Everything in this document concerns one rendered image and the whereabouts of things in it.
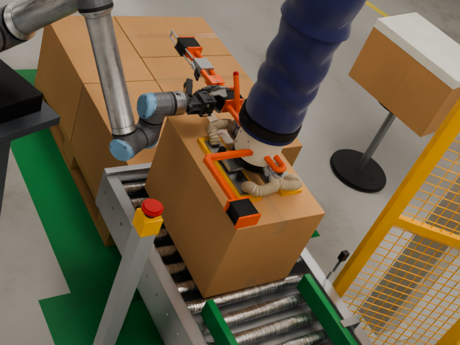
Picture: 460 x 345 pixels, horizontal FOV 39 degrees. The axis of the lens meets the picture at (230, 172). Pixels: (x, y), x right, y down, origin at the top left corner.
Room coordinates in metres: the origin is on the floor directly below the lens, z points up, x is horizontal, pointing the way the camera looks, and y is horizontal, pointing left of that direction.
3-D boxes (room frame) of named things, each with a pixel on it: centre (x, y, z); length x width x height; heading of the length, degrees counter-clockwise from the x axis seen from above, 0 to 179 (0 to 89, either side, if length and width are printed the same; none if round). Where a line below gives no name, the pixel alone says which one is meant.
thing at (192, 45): (2.40, 0.37, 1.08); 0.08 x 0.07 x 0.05; 46
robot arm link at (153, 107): (1.94, 0.35, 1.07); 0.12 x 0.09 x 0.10; 135
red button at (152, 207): (1.49, 0.18, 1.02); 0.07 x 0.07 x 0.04
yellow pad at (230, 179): (1.91, 0.01, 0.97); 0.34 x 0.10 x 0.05; 46
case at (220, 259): (1.99, -0.04, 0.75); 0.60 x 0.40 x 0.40; 44
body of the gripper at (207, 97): (2.05, 0.22, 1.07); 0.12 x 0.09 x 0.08; 135
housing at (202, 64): (2.30, 0.28, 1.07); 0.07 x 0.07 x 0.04; 46
